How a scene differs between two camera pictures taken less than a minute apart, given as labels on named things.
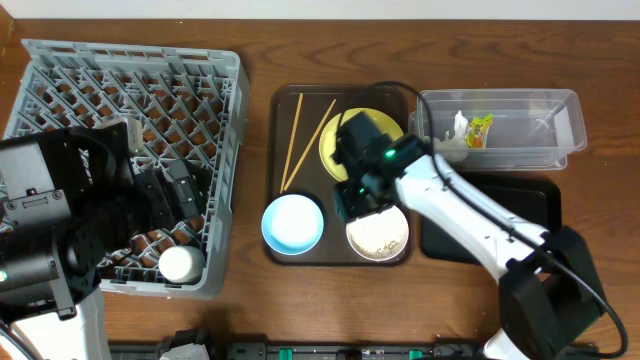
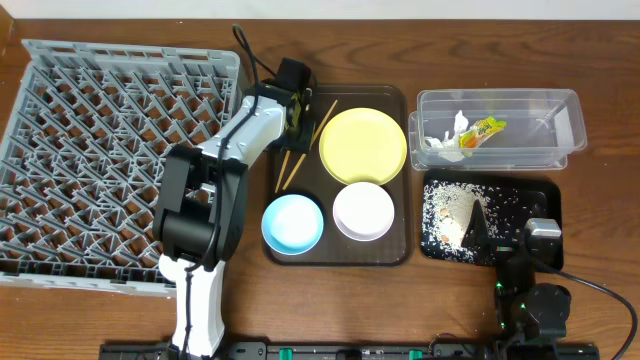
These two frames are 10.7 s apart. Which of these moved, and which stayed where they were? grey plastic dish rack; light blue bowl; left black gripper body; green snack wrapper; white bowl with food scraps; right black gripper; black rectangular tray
Moved: left black gripper body; white bowl with food scraps; right black gripper; green snack wrapper
Stayed: light blue bowl; black rectangular tray; grey plastic dish rack
